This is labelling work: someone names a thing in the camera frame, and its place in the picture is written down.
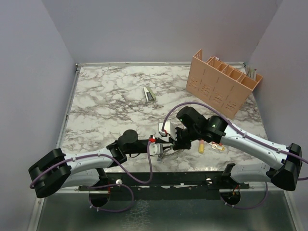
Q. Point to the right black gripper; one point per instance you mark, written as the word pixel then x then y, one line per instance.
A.
pixel 178 144

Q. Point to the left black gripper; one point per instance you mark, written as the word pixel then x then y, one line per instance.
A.
pixel 158 140

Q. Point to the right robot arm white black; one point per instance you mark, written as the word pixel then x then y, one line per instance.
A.
pixel 279 164

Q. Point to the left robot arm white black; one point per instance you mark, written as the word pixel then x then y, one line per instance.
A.
pixel 57 170

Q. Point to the yellow pink marker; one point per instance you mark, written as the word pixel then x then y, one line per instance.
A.
pixel 201 146

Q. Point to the beige stapler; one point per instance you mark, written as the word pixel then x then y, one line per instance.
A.
pixel 149 94

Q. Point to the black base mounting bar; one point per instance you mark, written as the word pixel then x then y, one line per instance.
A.
pixel 177 185

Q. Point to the peach compartment organizer box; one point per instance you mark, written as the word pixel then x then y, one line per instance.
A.
pixel 219 84

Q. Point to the pens behind organizer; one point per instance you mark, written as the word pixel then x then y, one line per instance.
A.
pixel 251 73

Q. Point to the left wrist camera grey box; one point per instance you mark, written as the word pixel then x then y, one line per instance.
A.
pixel 156 149

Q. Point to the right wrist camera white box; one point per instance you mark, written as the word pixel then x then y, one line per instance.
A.
pixel 168 130

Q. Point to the aluminium table frame rail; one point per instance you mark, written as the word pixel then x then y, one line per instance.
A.
pixel 68 108

